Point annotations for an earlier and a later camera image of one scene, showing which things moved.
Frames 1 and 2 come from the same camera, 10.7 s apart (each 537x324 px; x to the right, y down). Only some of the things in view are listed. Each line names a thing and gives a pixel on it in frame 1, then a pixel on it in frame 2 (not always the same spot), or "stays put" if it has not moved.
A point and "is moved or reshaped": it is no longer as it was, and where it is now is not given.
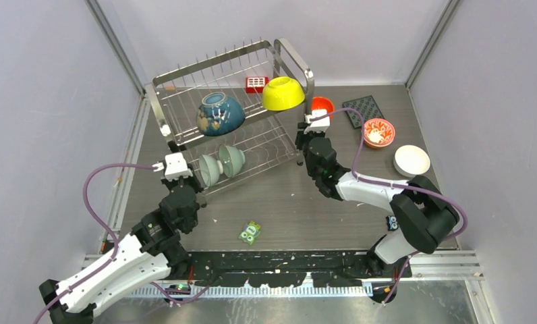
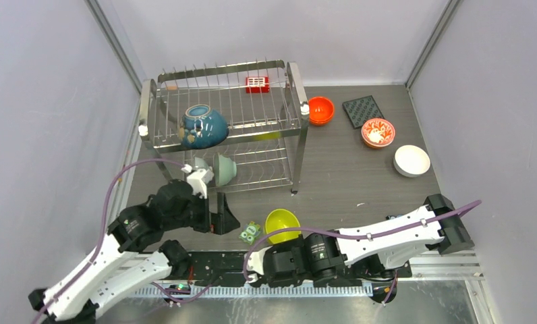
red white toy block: (255, 84) stays put
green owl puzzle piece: (249, 231) stays put
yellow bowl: (282, 93) → (279, 219)
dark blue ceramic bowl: (219, 114) → (202, 127)
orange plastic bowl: (321, 103) stays put
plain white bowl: (411, 160) stays put
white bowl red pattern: (378, 132) stays put
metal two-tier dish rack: (237, 113) is moved or reshaped
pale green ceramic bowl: (232, 159) → (225, 169)
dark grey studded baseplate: (366, 106) stays put
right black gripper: (300, 136) → (279, 247)
